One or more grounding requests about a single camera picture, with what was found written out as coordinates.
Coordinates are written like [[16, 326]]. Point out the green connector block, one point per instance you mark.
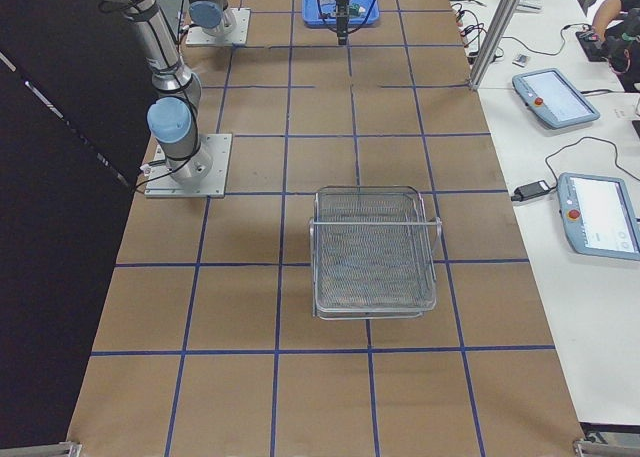
[[355, 10]]

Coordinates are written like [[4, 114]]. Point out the blue plastic tray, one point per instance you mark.
[[317, 15]]

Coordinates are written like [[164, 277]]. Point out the far teach pendant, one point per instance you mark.
[[553, 99]]

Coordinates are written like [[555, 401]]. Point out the teach pendant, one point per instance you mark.
[[597, 216], [553, 99]]

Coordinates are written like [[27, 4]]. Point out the black power adapter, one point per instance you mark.
[[530, 191]]

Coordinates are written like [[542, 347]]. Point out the person at desk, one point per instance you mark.
[[616, 24]]

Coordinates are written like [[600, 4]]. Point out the near teach pendant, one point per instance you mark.
[[597, 216]]

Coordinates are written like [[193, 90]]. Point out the aluminium frame post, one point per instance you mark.
[[486, 52]]

